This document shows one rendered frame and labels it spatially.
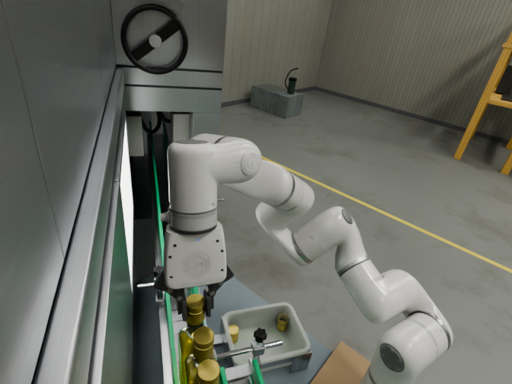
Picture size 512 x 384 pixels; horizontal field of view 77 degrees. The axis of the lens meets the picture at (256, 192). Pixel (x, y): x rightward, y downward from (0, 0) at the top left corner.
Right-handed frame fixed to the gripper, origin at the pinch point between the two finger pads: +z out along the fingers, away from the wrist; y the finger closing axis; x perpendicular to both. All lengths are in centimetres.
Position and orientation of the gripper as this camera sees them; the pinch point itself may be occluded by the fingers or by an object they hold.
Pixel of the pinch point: (195, 304)
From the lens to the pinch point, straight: 61.3
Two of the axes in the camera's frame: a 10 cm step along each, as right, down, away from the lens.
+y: 9.5, -0.6, 3.2
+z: -0.3, 9.6, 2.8
